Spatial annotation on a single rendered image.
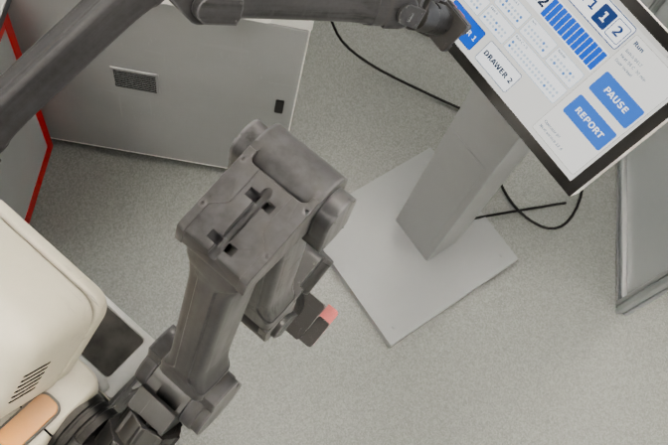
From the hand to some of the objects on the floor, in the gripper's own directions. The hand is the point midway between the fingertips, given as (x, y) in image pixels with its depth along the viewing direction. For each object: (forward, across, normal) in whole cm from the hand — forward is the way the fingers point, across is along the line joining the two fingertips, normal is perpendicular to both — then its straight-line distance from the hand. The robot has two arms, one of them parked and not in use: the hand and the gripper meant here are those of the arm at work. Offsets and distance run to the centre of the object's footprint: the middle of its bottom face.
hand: (457, 24), depth 151 cm
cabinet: (+50, -92, -92) cm, 139 cm away
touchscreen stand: (+73, +13, -71) cm, 103 cm away
